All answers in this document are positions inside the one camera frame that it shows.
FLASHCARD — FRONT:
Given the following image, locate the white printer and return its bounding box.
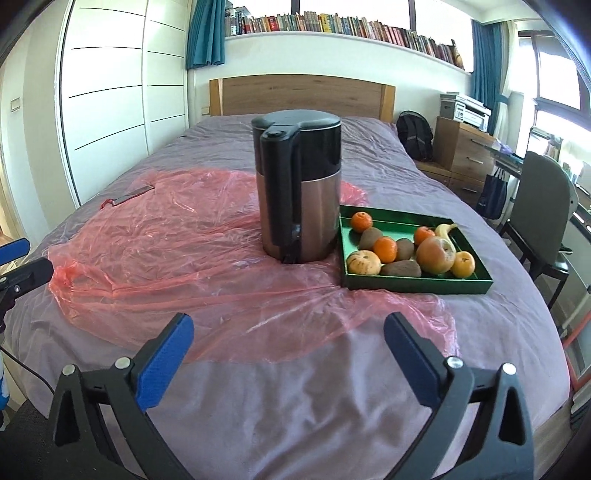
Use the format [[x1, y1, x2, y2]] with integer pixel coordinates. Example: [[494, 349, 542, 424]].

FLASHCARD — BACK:
[[455, 95, 492, 130]]

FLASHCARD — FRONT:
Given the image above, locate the teal curtain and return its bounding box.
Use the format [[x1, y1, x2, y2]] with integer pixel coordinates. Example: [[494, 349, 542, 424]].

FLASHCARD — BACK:
[[186, 0, 227, 70], [471, 19, 509, 139]]

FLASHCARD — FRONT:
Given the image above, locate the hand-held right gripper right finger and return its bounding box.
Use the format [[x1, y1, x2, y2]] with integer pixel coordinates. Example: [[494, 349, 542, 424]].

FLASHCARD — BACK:
[[383, 311, 536, 480]]

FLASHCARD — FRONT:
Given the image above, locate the white wardrobe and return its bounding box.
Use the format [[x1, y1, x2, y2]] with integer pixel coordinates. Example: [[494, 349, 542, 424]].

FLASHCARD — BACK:
[[60, 0, 190, 208]]

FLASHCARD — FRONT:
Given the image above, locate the black backpack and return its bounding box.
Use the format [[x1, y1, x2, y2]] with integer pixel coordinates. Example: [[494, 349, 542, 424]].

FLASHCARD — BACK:
[[396, 111, 435, 162]]

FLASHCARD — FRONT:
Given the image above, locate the grey office chair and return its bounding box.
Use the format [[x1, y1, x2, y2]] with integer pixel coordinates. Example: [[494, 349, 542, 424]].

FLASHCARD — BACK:
[[501, 151, 578, 282]]

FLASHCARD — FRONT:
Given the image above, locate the wooden headboard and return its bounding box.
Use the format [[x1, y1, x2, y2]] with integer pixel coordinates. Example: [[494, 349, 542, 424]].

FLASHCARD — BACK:
[[209, 75, 396, 124]]

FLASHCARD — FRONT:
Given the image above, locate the yellow banana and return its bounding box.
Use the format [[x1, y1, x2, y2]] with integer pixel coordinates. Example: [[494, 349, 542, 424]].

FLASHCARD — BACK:
[[434, 223, 459, 252]]

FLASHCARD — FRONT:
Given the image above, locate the navy bag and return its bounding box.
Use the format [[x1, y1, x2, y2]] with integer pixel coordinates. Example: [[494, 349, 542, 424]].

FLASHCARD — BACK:
[[478, 168, 509, 220]]

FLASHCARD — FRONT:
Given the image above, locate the black and copper electric kettle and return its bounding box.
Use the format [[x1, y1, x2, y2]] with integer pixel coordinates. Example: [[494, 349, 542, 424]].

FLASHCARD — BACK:
[[252, 110, 343, 265]]

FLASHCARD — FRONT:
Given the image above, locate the row of books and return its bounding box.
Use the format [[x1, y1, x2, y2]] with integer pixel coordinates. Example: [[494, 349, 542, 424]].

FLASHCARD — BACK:
[[225, 10, 465, 70]]

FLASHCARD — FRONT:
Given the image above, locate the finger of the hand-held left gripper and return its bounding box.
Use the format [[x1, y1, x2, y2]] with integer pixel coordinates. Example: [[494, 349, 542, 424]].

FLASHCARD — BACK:
[[0, 239, 30, 267], [0, 257, 54, 319]]

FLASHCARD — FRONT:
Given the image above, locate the phone with red strap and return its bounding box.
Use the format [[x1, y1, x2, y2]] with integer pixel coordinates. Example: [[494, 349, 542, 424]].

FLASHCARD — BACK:
[[100, 184, 154, 207]]

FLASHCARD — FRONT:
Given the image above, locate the wooden dresser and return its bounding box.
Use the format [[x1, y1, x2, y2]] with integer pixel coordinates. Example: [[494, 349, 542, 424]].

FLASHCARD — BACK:
[[433, 116, 499, 208]]

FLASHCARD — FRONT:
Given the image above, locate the yellow-red apple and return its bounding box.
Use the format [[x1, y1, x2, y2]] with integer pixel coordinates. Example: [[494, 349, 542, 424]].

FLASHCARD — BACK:
[[416, 235, 457, 275]]

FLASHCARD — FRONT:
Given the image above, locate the green tray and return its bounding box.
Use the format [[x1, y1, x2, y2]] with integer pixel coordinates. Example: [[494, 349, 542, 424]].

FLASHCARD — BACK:
[[338, 205, 495, 295]]

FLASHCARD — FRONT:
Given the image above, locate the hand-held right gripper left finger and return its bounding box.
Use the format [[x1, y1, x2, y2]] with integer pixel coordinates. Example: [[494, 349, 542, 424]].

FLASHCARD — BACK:
[[46, 312, 195, 480]]

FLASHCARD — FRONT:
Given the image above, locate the yellow orange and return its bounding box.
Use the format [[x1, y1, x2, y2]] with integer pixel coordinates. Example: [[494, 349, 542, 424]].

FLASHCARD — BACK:
[[451, 251, 476, 278]]

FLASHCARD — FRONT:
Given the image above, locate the glass desk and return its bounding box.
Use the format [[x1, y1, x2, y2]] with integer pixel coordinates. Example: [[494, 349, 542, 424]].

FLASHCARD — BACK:
[[489, 141, 529, 167]]

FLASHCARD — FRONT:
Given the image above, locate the pale spotted round fruit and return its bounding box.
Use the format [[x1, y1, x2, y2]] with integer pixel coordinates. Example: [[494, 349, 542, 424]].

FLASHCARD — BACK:
[[346, 250, 382, 276]]

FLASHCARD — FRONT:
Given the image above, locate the pink plastic sheet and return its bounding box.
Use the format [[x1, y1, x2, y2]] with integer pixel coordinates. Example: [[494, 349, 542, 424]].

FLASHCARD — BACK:
[[47, 168, 458, 365]]

